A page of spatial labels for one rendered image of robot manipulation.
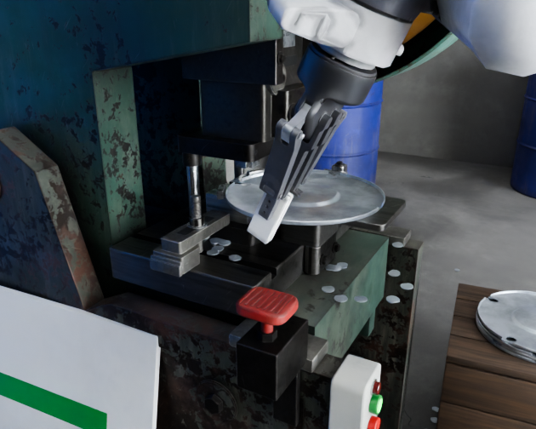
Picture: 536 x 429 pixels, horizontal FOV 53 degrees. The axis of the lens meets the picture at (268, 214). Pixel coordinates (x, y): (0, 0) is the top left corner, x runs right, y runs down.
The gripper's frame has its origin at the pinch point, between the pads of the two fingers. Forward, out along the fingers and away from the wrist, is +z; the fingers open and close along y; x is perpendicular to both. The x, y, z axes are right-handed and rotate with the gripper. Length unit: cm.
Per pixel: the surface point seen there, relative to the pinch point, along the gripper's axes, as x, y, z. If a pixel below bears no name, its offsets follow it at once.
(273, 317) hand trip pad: -7.1, -2.9, 10.0
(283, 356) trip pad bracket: -10.3, -1.1, 15.6
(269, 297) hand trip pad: -4.6, 0.6, 10.7
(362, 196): -2.3, 37.2, 9.3
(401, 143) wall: 46, 361, 106
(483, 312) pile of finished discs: -37, 78, 37
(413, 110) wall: 50, 361, 79
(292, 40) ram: 21.4, 34.8, -9.3
